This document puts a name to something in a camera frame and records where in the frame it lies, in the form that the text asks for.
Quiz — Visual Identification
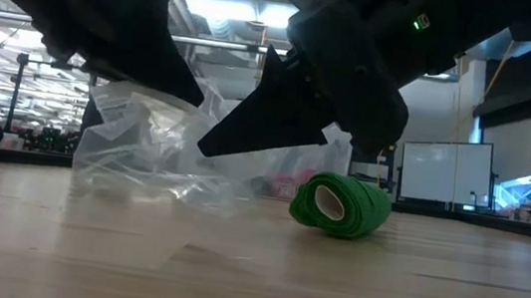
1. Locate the whiteboard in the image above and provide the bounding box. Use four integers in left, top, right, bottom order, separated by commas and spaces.
397, 133, 499, 210

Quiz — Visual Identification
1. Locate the yellow cable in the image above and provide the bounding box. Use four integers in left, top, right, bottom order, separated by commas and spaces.
471, 36, 515, 121

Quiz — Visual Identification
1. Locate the white plastic bin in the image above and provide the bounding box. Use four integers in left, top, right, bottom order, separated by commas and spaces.
0, 132, 27, 152

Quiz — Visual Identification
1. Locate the black equipment cabinet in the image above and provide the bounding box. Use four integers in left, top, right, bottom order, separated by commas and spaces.
344, 141, 401, 202

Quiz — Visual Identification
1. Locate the silver ventilation duct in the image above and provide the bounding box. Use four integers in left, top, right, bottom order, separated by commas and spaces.
141, 0, 223, 95

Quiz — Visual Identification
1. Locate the clear plastic zip bag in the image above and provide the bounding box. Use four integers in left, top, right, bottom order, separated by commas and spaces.
68, 64, 359, 230

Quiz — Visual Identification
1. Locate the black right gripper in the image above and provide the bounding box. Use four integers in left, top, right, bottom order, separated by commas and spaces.
194, 0, 421, 180

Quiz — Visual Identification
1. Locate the green elastic bandage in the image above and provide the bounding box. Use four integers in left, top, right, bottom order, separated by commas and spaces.
285, 167, 397, 245

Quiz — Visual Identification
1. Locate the black gantry frame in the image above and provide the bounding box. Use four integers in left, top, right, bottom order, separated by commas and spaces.
5, 52, 101, 150

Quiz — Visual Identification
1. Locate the clear plastic storage box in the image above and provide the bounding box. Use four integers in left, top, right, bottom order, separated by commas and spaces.
212, 97, 359, 208

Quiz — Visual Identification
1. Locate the pink bandage roll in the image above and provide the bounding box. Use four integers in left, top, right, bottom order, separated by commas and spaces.
268, 171, 300, 201

